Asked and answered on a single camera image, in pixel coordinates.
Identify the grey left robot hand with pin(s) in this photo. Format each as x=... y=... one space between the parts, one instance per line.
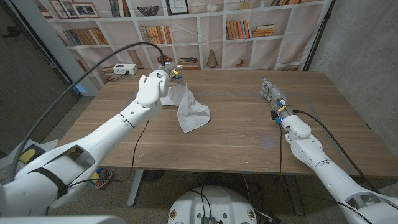
x=169 y=68

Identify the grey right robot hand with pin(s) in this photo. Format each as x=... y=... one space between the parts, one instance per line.
x=275 y=95

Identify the white cloth napkin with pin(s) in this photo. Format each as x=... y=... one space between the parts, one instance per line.
x=191 y=112

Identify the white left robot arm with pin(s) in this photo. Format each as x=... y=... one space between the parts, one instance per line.
x=102 y=137

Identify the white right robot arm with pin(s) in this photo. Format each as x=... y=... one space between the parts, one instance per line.
x=329 y=174

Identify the white power strip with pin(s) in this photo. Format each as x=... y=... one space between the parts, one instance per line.
x=125 y=69

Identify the printed bookshelf backdrop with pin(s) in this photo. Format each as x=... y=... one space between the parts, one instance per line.
x=211 y=37

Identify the black backdrop stand pole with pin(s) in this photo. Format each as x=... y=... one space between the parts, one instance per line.
x=320 y=34

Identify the dark grey table leg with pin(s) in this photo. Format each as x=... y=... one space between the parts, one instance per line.
x=295 y=193

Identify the white robot torso base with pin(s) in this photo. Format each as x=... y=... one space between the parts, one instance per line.
x=214 y=202

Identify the white table leg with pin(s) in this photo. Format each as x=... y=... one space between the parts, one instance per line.
x=136 y=186

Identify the basket of colourful toys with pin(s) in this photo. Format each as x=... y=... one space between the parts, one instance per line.
x=104 y=177

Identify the white floor sheet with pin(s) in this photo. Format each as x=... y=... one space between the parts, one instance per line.
x=46 y=144

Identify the black yellow foot pedal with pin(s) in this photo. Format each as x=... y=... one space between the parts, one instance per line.
x=29 y=154

